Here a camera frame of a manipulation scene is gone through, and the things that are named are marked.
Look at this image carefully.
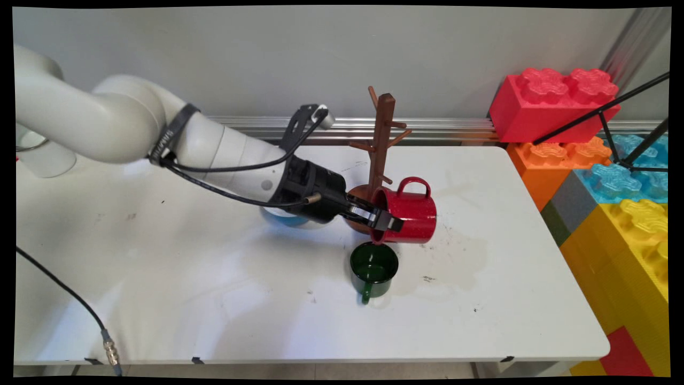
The red enamel mug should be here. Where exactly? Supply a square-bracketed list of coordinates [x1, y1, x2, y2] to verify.
[370, 176, 438, 245]

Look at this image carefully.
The dark green enamel mug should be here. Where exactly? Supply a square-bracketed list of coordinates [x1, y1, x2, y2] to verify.
[350, 241, 399, 305]

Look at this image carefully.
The big grey toy block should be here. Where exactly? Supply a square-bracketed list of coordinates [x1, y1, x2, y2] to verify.
[549, 170, 599, 233]

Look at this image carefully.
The black camera cable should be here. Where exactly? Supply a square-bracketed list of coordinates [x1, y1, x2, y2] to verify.
[159, 110, 328, 174]

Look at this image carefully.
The white and blue bowl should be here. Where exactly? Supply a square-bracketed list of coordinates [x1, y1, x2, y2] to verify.
[260, 206, 332, 230]

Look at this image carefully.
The horizontal aluminium rail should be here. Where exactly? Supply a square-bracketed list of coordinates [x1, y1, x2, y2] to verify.
[208, 115, 663, 146]

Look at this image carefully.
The big orange toy block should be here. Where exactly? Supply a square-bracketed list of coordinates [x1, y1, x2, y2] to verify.
[506, 137, 612, 212]

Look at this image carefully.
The black cable with metal connector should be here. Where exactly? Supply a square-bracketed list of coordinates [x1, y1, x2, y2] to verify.
[15, 246, 123, 376]

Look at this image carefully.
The big dark green toy block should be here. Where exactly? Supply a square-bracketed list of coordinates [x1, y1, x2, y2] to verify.
[540, 202, 571, 248]

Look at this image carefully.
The small red flat block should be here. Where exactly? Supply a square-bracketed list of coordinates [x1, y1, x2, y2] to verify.
[598, 326, 654, 378]

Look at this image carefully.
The brown wooden mug tree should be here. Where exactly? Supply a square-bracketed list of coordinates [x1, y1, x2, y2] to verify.
[345, 86, 413, 234]

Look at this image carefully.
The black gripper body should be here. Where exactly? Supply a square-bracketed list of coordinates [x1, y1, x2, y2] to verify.
[269, 156, 349, 226]

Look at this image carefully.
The black tripod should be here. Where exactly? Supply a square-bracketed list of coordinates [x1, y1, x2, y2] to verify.
[533, 72, 670, 174]

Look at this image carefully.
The slanted aluminium profile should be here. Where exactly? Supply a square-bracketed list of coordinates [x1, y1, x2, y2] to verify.
[598, 8, 670, 89]

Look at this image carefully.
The big red toy block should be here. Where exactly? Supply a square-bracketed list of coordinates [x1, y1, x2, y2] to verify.
[488, 68, 621, 145]

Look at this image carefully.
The black strap on arm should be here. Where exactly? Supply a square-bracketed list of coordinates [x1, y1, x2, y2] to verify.
[149, 104, 200, 166]

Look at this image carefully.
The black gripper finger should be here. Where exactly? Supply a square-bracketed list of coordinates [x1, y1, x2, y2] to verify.
[346, 194, 381, 214]
[342, 205, 405, 233]

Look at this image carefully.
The big yellow toy block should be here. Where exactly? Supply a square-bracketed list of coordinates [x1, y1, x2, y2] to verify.
[559, 199, 670, 378]

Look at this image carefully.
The big light blue toy block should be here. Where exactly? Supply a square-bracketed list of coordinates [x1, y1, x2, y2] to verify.
[573, 135, 670, 205]

